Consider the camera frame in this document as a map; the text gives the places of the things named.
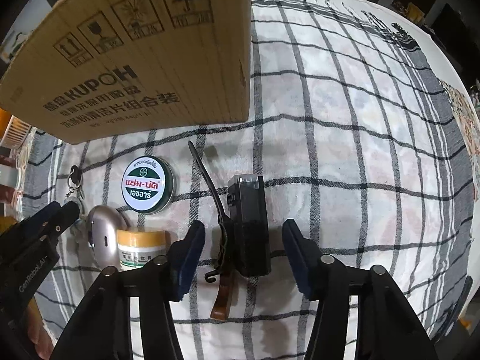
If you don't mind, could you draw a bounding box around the small astronaut figure keychain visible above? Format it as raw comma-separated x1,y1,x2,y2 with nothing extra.
64,165,88,245

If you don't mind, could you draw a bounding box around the silver oval metal case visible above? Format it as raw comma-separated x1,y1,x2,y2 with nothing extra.
86,205,128,269

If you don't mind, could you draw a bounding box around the white jar yellow lid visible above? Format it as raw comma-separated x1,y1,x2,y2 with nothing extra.
116,229,167,271

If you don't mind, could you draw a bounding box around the round green white balm tin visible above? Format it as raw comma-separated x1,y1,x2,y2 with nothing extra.
121,155,176,215

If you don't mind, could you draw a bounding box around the black rectangular device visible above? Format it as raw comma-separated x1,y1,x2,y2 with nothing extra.
227,174,271,278

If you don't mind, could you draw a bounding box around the white fruit basket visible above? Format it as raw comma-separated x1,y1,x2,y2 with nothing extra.
1,116,32,150

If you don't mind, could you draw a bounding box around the brown cardboard box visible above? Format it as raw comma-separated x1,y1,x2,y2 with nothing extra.
1,0,251,144

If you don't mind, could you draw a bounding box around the checkered grey white cloth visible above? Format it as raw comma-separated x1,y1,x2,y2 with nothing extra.
23,0,474,359

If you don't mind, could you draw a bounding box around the patterned floral table mat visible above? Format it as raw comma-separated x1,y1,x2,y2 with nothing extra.
439,80,479,201

